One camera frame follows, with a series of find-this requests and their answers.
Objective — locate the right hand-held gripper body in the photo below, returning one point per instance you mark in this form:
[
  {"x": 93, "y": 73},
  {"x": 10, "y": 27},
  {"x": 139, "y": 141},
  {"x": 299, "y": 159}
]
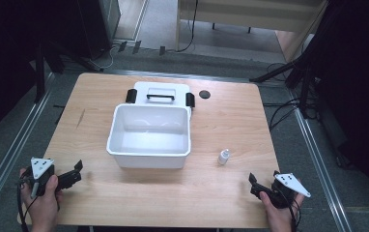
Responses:
[{"x": 285, "y": 188}]

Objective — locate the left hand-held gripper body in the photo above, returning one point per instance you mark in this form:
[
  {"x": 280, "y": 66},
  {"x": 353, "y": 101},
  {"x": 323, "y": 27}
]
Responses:
[{"x": 40, "y": 167}]

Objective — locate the person's right hand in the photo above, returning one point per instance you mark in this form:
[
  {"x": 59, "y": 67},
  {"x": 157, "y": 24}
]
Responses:
[{"x": 280, "y": 216}]

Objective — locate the person's left hand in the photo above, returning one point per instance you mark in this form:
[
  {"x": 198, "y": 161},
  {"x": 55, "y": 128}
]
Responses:
[{"x": 45, "y": 206}]

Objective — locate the small white dropper bottle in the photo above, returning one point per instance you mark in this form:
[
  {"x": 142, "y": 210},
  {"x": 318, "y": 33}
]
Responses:
[{"x": 223, "y": 157}]

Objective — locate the white plastic storage box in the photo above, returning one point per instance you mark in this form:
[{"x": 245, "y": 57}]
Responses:
[{"x": 149, "y": 135}]

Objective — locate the black metal stand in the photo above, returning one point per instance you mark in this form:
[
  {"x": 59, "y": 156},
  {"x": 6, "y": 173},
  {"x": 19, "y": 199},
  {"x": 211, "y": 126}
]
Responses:
[
  {"x": 304, "y": 80},
  {"x": 40, "y": 71}
]

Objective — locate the black round table grommet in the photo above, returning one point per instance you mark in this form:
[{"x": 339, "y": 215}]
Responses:
[{"x": 204, "y": 94}]

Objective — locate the dark cabinet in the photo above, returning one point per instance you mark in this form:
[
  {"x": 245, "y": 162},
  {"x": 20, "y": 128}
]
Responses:
[{"x": 99, "y": 25}]

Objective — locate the light wooden bench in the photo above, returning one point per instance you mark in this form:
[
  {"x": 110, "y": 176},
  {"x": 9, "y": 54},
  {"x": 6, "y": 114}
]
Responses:
[{"x": 253, "y": 14}]

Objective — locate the metal floor rail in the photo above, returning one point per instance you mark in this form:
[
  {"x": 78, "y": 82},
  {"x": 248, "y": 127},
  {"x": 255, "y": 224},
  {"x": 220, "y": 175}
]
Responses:
[
  {"x": 321, "y": 167},
  {"x": 10, "y": 154},
  {"x": 185, "y": 76}
]

